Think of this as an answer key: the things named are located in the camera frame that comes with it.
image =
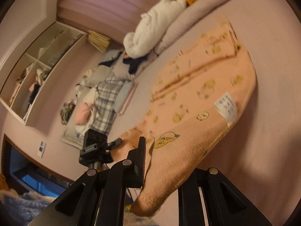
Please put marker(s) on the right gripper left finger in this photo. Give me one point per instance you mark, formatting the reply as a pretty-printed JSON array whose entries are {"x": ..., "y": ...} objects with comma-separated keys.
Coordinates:
[{"x": 128, "y": 173}]

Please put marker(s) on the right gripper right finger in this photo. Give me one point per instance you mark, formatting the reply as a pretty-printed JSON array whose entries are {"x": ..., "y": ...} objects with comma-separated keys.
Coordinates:
[{"x": 192, "y": 207}]

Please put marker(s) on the peach printed baby garment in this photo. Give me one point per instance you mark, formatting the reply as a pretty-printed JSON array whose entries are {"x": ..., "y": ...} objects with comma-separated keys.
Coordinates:
[{"x": 196, "y": 100}]

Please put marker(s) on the blue fuzzy sleeve forearm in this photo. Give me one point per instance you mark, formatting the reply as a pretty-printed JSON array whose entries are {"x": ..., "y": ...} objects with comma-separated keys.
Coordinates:
[{"x": 24, "y": 208}]

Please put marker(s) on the pink small garment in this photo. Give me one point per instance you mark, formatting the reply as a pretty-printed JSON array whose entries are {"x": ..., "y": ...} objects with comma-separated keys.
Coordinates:
[{"x": 83, "y": 113}]

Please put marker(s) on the plaid grey cloth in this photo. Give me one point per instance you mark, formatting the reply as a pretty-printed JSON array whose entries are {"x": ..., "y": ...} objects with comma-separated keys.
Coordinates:
[{"x": 107, "y": 92}]

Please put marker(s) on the dark navy garment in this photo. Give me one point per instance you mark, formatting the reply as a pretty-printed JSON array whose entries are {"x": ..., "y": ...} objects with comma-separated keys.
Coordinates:
[{"x": 134, "y": 63}]

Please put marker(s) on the white plush goose body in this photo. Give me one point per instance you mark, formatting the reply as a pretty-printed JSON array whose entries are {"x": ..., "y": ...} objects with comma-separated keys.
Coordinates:
[{"x": 152, "y": 26}]

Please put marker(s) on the stack of yellow books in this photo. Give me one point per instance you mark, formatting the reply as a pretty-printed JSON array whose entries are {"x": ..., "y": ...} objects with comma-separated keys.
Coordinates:
[{"x": 99, "y": 41}]

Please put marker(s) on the pink window curtain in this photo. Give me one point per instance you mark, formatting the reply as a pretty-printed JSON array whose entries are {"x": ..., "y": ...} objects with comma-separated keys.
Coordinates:
[{"x": 112, "y": 18}]

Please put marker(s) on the mauve folded duvet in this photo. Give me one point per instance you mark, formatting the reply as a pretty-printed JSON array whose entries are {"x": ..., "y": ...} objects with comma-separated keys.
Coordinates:
[{"x": 185, "y": 21}]

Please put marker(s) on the black camera on tripod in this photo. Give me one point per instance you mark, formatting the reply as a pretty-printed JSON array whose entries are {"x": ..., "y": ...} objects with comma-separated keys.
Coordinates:
[{"x": 96, "y": 149}]

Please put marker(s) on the white wall switch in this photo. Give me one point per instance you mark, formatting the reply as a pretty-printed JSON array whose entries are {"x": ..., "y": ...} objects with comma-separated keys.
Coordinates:
[{"x": 41, "y": 149}]

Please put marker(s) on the wall shelf unit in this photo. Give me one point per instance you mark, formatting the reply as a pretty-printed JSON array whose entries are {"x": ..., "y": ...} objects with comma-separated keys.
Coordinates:
[{"x": 27, "y": 85}]

